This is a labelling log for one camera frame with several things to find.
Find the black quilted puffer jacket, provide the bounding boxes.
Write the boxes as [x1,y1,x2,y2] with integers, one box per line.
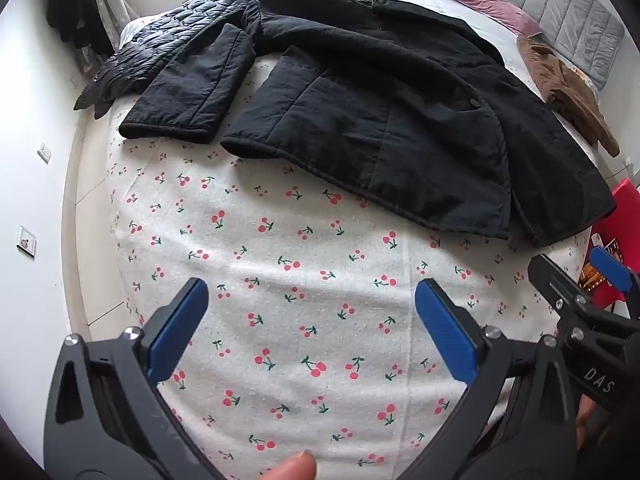
[74,0,258,120]

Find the person's right hand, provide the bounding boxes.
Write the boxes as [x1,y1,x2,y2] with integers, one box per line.
[575,395,608,453]

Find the person's left hand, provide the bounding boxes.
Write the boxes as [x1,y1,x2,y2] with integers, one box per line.
[260,450,318,480]

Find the bed with white sheet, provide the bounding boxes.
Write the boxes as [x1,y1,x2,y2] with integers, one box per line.
[119,0,601,161]

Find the dark hanging clothes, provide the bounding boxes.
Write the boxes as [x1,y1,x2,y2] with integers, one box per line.
[46,0,103,46]

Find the white wall switch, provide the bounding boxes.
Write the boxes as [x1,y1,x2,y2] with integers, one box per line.
[17,226,37,259]

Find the pale patterned curtain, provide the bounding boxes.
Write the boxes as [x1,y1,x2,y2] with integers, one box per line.
[80,0,136,58]

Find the black padded coat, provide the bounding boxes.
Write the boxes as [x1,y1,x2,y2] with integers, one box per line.
[119,0,617,248]

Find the cherry print bedsheet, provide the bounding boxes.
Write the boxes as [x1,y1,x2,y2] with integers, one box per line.
[107,55,601,480]

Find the grey padded headboard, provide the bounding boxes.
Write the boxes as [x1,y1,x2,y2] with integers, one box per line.
[460,0,626,92]

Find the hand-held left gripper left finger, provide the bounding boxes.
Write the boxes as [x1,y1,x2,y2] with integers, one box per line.
[44,277,236,480]

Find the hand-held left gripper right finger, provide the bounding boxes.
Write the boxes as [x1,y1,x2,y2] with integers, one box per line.
[397,277,583,480]

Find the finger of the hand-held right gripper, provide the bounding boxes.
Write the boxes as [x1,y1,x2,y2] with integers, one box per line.
[529,255,593,311]
[589,246,640,306]

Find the brown garment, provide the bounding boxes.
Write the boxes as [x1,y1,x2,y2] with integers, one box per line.
[516,35,621,157]

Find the red box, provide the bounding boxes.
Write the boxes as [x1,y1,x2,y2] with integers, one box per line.
[580,177,640,311]

